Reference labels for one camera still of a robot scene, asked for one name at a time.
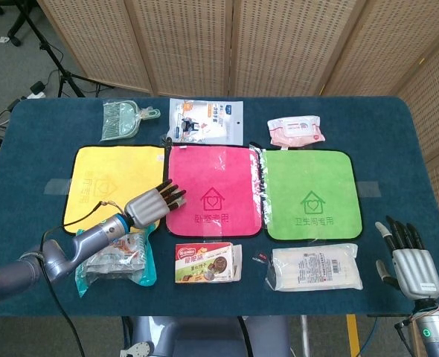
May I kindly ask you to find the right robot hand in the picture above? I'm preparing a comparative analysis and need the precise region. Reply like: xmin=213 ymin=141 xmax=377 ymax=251
xmin=374 ymin=215 xmax=439 ymax=300

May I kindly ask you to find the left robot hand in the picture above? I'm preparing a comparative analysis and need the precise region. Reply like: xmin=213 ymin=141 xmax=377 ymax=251
xmin=124 ymin=180 xmax=188 ymax=230

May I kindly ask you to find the yellow cloth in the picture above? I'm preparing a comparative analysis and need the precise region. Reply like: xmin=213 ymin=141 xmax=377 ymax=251
xmin=62 ymin=144 xmax=168 ymax=236

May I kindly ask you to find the pink cloth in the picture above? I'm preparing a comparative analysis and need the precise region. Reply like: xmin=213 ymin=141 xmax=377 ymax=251
xmin=164 ymin=144 xmax=263 ymax=238

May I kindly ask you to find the red white biscuit box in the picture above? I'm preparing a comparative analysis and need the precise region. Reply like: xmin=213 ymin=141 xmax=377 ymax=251
xmin=173 ymin=241 xmax=243 ymax=285

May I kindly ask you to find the green cloth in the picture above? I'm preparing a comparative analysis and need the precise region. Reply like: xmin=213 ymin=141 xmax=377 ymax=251
xmin=258 ymin=148 xmax=364 ymax=241

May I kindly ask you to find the teal clear snack bag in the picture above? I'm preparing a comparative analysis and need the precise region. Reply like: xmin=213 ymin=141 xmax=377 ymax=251
xmin=74 ymin=222 xmax=157 ymax=298

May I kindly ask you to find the green dustpan brush set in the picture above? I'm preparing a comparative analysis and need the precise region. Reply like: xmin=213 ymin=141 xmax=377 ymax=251
xmin=100 ymin=100 xmax=161 ymax=142

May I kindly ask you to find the clear tape piece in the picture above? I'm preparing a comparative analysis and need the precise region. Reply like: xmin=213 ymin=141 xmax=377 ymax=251
xmin=355 ymin=181 xmax=381 ymax=198
xmin=43 ymin=178 xmax=74 ymax=195

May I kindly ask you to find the clear pack of white sticks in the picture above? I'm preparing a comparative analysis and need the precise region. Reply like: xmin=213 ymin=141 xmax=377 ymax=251
xmin=254 ymin=243 xmax=365 ymax=292

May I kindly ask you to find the white printed flat package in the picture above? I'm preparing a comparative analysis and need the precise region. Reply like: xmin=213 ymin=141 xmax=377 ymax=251
xmin=166 ymin=97 xmax=244 ymax=146

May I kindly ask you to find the blue table cover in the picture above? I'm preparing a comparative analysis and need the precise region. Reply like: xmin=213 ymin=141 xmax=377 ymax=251
xmin=0 ymin=95 xmax=432 ymax=319

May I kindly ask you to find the white table leg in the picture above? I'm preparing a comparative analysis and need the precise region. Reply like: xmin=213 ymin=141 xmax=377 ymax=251
xmin=300 ymin=315 xmax=312 ymax=357

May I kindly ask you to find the grey robot torso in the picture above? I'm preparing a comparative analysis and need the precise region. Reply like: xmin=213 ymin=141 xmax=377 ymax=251
xmin=121 ymin=315 xmax=291 ymax=357

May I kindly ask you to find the white power strip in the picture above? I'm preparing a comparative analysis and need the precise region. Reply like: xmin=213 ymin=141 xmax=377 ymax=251
xmin=26 ymin=80 xmax=48 ymax=100

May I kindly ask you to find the pink wet wipes pack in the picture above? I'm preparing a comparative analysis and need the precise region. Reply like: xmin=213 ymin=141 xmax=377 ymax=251
xmin=266 ymin=115 xmax=326 ymax=147

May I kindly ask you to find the woven wooden folding screen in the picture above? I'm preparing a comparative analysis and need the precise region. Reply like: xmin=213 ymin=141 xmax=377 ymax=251
xmin=36 ymin=0 xmax=439 ymax=357

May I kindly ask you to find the black tripod stand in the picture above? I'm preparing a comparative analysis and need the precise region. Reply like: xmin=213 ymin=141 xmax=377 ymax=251
xmin=16 ymin=0 xmax=115 ymax=98

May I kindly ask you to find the black office chair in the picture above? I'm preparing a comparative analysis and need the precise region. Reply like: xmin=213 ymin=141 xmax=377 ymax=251
xmin=0 ymin=0 xmax=33 ymax=48

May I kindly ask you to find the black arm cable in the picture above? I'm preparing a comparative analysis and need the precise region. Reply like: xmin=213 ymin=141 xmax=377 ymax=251
xmin=40 ymin=199 xmax=129 ymax=357

